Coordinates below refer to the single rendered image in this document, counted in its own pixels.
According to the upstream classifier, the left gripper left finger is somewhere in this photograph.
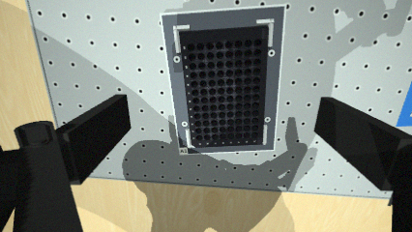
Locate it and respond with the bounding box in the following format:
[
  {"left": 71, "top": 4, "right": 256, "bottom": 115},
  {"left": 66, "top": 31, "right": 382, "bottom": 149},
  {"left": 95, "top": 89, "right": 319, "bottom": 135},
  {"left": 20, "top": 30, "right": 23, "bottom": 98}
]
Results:
[{"left": 0, "top": 94, "right": 131, "bottom": 232}]

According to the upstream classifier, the blue tape outline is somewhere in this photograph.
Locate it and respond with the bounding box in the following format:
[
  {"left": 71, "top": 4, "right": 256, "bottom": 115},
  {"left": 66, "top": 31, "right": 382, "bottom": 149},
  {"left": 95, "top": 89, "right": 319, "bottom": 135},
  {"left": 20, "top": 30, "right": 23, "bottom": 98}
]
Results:
[{"left": 396, "top": 82, "right": 412, "bottom": 127}]

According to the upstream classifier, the black well plate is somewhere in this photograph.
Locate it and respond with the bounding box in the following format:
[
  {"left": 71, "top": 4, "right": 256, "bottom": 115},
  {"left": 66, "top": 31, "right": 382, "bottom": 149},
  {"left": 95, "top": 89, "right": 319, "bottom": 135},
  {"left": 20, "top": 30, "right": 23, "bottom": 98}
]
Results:
[{"left": 179, "top": 25, "right": 269, "bottom": 148}]

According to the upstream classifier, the light grey perforated board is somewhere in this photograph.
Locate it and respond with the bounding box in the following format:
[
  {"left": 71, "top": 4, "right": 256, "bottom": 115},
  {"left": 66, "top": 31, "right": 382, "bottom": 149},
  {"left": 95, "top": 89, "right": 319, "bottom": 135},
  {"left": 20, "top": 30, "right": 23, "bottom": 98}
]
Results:
[{"left": 25, "top": 0, "right": 412, "bottom": 200}]

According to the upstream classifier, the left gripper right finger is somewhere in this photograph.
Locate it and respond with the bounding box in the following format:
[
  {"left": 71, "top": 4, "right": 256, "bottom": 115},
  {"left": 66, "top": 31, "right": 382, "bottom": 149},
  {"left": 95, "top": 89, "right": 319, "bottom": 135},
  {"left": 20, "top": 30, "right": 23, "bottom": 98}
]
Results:
[{"left": 314, "top": 97, "right": 412, "bottom": 232}]

